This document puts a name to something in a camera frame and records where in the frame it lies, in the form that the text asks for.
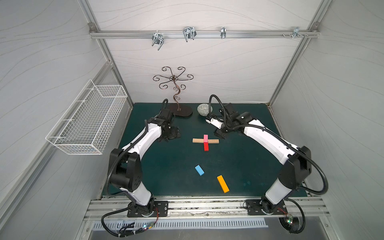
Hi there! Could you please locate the natural wood block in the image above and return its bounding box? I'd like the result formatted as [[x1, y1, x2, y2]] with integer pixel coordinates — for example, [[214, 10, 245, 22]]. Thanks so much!
[[208, 139, 220, 144], [193, 139, 204, 144]]

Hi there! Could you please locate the red block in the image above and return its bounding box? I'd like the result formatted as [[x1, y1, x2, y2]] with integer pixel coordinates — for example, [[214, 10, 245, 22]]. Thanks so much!
[[203, 142, 209, 152]]

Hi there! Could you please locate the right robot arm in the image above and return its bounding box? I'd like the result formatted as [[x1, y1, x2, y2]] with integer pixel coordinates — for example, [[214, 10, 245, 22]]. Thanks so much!
[[206, 104, 312, 215]]

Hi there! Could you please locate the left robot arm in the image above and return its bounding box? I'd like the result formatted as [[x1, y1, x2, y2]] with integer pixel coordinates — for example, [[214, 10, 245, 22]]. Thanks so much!
[[105, 109, 180, 217]]

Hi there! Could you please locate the patterned white green bowl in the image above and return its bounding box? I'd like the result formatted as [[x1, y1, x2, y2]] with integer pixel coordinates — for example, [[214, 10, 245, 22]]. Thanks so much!
[[197, 104, 213, 117]]

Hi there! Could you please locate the brown metal jewelry stand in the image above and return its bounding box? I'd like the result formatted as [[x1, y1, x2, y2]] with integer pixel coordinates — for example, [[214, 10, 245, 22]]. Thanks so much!
[[153, 66, 194, 118]]

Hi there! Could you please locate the blue block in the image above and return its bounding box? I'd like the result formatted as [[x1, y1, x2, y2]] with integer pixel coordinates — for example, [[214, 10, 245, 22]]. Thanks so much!
[[195, 165, 205, 176]]

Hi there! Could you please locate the yellow block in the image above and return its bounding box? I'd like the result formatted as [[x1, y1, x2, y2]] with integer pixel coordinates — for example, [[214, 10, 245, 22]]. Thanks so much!
[[217, 175, 230, 193]]

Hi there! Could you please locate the metal clamp far left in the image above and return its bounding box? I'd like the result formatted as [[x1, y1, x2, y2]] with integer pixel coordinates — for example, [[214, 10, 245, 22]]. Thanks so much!
[[152, 33, 165, 51]]

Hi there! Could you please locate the metal clamp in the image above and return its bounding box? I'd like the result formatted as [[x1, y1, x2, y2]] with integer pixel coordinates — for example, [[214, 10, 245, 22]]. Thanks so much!
[[152, 33, 165, 51], [282, 27, 309, 39], [183, 27, 197, 42], [221, 27, 227, 39]]

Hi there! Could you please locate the white vent strip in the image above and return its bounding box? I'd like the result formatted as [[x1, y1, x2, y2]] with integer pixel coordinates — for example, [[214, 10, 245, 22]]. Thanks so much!
[[105, 218, 268, 233]]

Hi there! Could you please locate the metal clamp far right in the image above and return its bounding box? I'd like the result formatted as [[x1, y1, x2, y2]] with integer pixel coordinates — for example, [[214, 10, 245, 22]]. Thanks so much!
[[282, 27, 309, 39]]

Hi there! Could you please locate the aluminium crossbar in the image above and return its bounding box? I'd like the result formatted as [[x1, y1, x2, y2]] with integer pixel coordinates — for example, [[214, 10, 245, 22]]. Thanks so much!
[[90, 29, 321, 39]]

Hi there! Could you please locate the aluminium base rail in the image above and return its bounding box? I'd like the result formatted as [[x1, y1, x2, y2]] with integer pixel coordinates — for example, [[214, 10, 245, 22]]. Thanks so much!
[[83, 196, 331, 222]]

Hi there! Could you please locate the white wire basket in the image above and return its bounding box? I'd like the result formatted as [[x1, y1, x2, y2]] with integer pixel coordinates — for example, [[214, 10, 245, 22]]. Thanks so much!
[[46, 80, 128, 155]]

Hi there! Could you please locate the right black cable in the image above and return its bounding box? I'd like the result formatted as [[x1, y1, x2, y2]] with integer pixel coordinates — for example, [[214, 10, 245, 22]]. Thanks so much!
[[278, 199, 307, 235]]

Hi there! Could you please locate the black cable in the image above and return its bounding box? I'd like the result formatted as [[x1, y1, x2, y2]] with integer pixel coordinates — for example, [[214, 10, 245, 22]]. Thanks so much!
[[278, 199, 307, 235], [100, 203, 159, 238]]

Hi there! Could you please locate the left black cable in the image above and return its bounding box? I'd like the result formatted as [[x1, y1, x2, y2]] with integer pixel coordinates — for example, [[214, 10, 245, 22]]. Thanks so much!
[[100, 203, 159, 238]]

